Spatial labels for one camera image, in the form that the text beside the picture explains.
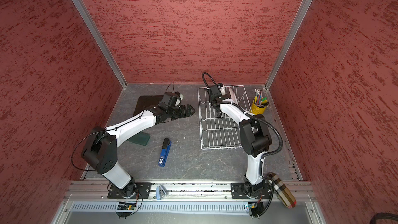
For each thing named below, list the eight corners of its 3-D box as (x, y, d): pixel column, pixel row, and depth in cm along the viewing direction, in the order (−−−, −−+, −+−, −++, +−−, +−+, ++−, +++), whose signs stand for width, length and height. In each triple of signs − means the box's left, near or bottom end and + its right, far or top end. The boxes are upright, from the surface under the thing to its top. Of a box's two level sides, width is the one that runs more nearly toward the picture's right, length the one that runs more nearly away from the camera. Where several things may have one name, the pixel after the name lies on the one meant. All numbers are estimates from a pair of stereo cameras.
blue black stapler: (158, 166, 84) (156, 163, 80) (165, 140, 93) (164, 137, 90) (165, 167, 84) (163, 164, 80) (171, 141, 93) (170, 138, 90)
